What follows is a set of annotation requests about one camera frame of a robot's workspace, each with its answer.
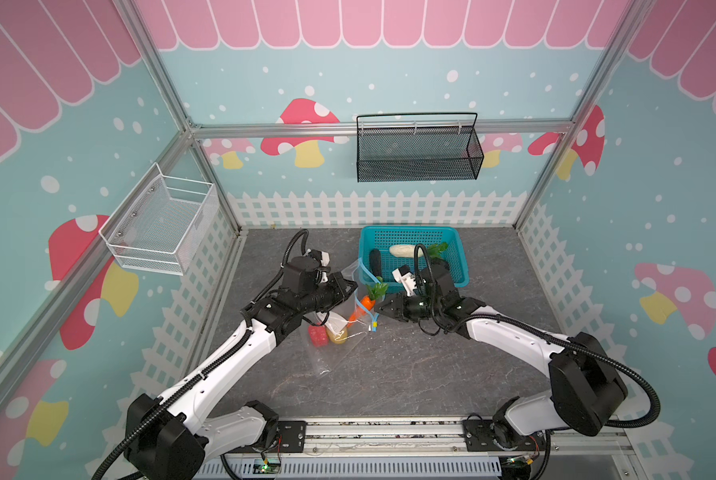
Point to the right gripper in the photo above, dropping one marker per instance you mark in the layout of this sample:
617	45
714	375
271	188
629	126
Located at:
398	306

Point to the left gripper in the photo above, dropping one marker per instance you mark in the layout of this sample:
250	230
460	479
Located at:
337	281

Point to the orange carrot toy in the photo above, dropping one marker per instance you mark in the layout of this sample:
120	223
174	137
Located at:
366	304

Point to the clear zip top bag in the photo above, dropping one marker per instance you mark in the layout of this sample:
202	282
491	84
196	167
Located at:
327	359

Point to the yellow potato toy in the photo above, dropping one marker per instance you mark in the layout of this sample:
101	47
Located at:
338	337

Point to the teal plastic basket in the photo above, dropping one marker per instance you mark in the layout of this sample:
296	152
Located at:
383	236

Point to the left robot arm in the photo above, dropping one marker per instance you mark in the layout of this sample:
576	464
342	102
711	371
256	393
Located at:
170	436

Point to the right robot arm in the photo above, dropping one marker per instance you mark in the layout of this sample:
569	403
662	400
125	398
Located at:
588	389

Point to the dark avocado toy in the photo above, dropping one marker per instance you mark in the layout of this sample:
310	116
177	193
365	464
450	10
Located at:
439	261

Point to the white radish toy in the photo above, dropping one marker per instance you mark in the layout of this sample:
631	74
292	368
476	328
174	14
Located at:
406	251

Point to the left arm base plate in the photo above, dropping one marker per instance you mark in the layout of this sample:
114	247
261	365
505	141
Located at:
288	437

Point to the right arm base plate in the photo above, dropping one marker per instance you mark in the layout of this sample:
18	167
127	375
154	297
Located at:
485	435

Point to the black mesh wall basket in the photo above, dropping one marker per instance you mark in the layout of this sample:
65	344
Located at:
416	147

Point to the aluminium front rail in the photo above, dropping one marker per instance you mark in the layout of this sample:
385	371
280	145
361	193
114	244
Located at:
386	436

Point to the white wire wall basket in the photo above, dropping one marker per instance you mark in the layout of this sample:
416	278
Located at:
161	224

